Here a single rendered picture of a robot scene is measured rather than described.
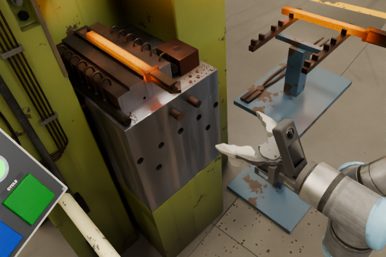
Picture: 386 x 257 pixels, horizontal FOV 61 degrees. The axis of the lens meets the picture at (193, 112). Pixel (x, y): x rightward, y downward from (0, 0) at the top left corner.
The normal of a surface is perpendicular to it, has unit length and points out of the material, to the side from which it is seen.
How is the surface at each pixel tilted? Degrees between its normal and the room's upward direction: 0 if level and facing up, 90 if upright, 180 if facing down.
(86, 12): 90
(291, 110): 0
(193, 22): 90
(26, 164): 60
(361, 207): 27
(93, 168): 90
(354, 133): 0
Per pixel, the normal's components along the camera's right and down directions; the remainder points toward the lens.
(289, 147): 0.55, 0.07
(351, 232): -0.70, 0.54
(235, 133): -0.09, -0.72
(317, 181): -0.44, -0.36
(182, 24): 0.69, 0.45
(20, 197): 0.76, -0.19
